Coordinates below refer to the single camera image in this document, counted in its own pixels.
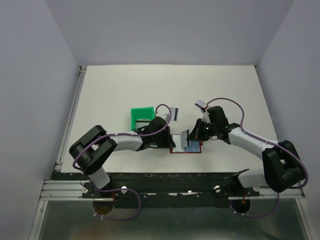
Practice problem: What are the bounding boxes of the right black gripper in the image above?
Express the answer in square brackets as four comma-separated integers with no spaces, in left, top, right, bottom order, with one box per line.
[187,118,218,142]

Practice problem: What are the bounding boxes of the red card holder wallet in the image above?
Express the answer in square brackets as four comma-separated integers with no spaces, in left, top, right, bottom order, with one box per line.
[169,133,203,154]

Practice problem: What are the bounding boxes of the white striped card back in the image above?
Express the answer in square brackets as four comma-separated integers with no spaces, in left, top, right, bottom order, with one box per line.
[170,107,179,122]

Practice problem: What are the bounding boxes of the white striped card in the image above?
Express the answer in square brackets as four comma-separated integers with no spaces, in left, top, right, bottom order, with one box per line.
[181,129,190,148]
[170,107,179,122]

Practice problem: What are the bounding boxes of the green plastic card tray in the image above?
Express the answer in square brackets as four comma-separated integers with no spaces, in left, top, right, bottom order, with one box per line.
[130,107,156,131]

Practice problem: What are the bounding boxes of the white striped card front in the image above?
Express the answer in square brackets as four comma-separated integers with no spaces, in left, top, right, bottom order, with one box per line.
[181,129,190,148]

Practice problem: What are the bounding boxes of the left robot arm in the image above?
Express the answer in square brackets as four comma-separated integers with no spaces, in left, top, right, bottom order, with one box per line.
[69,114,175,198]

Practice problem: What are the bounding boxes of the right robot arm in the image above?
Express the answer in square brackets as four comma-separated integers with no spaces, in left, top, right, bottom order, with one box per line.
[186,106,307,196]

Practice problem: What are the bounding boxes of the silver card in tray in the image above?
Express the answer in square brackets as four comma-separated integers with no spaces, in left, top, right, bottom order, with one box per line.
[134,119,151,129]

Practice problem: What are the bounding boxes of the white magnetic stripe card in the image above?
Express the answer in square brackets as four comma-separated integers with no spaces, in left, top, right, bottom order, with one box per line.
[194,99,207,110]

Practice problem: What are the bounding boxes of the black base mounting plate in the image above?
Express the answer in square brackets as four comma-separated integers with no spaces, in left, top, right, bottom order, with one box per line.
[81,171,261,210]

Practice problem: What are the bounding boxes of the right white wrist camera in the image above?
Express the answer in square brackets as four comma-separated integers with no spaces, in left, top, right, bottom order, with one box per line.
[200,104,209,120]

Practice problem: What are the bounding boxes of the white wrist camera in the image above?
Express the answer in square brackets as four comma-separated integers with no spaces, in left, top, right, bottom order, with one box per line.
[155,113,171,123]
[200,104,209,120]

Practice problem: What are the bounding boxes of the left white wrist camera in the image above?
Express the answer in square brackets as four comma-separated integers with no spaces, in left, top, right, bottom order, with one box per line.
[155,113,171,123]

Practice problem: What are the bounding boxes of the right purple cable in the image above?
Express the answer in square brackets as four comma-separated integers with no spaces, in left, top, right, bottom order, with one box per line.
[204,96,310,218]

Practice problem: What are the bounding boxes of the left aluminium rail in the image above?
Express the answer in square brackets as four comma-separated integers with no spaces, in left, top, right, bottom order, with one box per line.
[53,66,88,172]

